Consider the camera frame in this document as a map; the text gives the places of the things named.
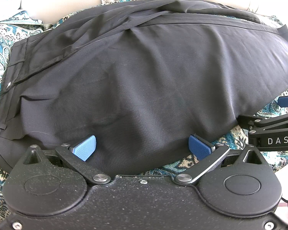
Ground black pants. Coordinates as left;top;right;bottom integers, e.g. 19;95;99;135
0;0;288;176

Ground teal paisley sofa cover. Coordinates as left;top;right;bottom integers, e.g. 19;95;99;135
0;0;288;223

